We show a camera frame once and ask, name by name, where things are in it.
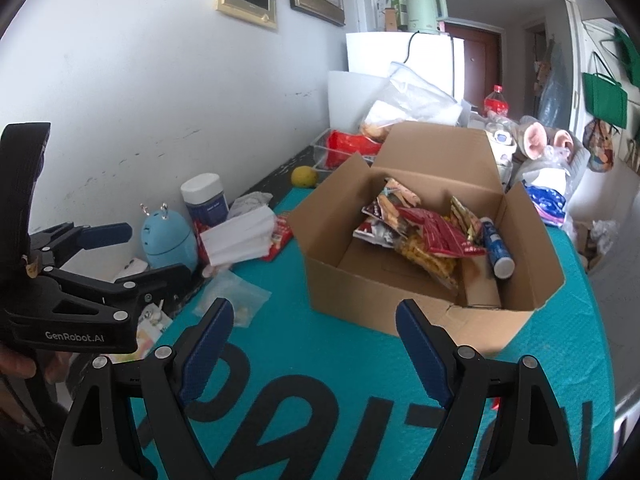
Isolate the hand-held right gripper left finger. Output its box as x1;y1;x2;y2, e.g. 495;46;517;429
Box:
52;298;236;480

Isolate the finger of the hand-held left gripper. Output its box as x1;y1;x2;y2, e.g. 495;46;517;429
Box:
27;222;133;273
47;262;198;323

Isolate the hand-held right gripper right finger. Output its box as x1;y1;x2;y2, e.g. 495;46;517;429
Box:
395;299;563;480

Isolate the cardboard box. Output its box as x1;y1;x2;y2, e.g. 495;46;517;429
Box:
286;121;567;351

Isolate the olive gold snack box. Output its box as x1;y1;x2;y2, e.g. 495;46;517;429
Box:
460;255;503;308

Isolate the yellow waffle snack bag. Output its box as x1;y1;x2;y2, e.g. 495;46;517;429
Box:
395;237;461;291

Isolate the red white snack bag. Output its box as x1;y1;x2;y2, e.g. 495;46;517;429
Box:
400;207;488;258

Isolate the blue snack tube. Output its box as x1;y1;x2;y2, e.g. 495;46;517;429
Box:
479;216;516;280

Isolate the white red snack packet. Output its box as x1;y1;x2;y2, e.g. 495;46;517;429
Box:
352;220;401;248

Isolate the seaweed snack foil packet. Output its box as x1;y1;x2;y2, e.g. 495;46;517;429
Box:
361;177;423;233

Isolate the person's left hand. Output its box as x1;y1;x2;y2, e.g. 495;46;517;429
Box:
0;344;96;411

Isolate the white grey device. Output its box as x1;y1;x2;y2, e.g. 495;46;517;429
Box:
114;257;151;283

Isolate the light blue humidifier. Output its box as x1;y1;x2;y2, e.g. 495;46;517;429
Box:
140;202;198;270

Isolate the cartoon printed packet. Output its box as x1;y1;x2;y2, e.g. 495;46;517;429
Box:
107;305;173;363

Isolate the clear plastic snack bag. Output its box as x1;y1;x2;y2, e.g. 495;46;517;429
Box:
192;270;273;328

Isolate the white tissue stack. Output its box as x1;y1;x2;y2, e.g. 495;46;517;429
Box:
200;205;278;267

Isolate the white-lidded blue jar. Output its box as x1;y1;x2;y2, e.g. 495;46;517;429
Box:
181;173;230;228

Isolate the crumpled white paper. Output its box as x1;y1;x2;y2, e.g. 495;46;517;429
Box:
229;191;274;217

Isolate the yellow round fruit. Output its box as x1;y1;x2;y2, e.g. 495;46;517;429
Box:
291;166;319;189

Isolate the blue tissue pack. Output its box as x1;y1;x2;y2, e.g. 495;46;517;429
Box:
525;182;568;226

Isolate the white plastic bag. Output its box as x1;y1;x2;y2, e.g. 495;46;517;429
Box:
575;219;621;271

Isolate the clear plastic bin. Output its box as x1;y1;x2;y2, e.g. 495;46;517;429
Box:
310;130;376;173

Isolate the crumpled clear plastic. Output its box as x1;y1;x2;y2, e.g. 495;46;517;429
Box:
520;147;576;196

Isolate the white blue small appliance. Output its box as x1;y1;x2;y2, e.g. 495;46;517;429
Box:
487;127;518;166

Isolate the grey plush mouse toy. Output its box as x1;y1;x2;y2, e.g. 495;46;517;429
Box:
517;115;583;161

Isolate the red cola bottle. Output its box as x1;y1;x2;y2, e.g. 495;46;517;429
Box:
483;85;511;120

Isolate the clear bag of bread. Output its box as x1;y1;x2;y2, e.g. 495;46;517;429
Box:
361;60;463;142

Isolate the white board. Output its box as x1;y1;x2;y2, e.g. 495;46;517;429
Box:
327;70;396;133

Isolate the patterned tote bag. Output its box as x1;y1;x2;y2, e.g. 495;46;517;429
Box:
582;119;616;173

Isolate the brown door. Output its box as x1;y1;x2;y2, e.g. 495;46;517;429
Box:
442;20;501;106

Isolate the white refrigerator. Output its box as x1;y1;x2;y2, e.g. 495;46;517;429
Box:
346;31;466;106

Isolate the large green tote bag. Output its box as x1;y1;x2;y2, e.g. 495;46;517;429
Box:
582;52;628;128

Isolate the green electric kettle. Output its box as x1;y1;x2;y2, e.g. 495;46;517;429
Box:
404;0;447;35

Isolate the green white carton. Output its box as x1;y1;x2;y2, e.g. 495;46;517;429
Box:
384;0;408;32

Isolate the black power cable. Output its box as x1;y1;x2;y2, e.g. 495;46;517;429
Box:
402;31;422;67

